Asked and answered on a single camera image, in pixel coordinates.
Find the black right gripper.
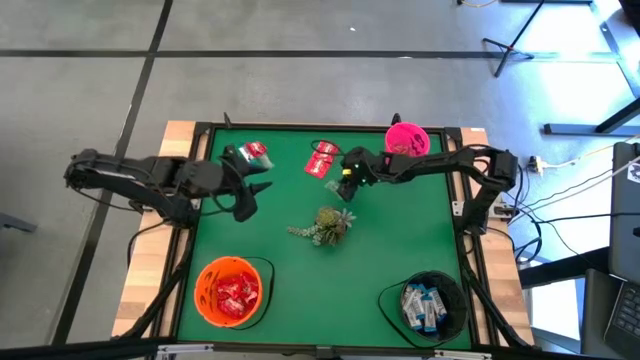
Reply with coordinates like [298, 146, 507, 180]
[337, 146, 392, 203]

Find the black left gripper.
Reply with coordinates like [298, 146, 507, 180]
[188, 144, 274, 224]

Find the potted succulent plant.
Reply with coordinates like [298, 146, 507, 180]
[287, 206, 357, 248]

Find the pink plastic bucket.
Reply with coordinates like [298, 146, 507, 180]
[383, 121, 431, 157]

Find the green table mat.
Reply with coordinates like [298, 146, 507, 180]
[175, 127, 474, 351]

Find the black plastic bucket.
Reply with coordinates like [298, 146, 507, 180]
[377, 270, 471, 349]

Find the black tripod stand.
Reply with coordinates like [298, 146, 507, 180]
[481, 0, 546, 79]

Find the black desk leg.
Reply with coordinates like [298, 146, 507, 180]
[542, 97, 640, 137]

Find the grey floor stand foot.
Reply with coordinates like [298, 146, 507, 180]
[0, 212, 39, 234]

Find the black laptop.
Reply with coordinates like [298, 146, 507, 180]
[579, 267, 640, 360]

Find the black table frame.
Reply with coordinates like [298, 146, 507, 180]
[149, 112, 504, 359]

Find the black frame crossbeam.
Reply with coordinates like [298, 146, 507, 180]
[0, 335, 640, 360]

